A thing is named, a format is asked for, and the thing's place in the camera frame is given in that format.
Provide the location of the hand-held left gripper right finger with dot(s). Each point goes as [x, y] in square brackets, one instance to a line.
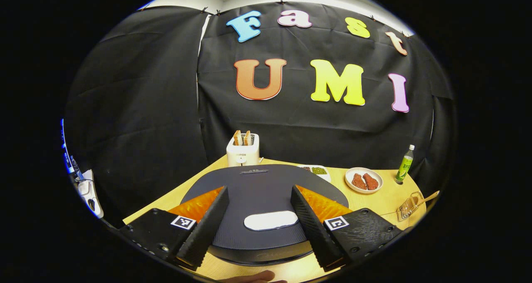
[314, 229]

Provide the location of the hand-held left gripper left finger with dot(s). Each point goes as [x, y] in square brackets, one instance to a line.
[205, 233]

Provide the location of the black rice cooker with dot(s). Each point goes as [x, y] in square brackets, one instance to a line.
[257, 191]

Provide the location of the wooden spoon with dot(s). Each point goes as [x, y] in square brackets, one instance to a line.
[430, 198]

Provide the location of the white divided bean dish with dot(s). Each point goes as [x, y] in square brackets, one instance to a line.
[319, 171]

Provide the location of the white plate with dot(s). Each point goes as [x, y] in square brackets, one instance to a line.
[349, 179]

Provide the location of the brown meat piece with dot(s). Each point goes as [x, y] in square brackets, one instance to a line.
[358, 182]
[371, 182]

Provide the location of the white toaster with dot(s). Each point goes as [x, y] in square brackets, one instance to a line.
[243, 155]

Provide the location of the toast slice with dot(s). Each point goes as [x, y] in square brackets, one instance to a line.
[237, 138]
[247, 138]

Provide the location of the green tea bottle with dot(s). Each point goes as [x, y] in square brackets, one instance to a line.
[404, 166]

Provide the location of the white device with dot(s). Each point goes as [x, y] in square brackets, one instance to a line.
[93, 195]

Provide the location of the black backdrop cloth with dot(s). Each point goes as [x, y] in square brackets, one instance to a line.
[166, 108]

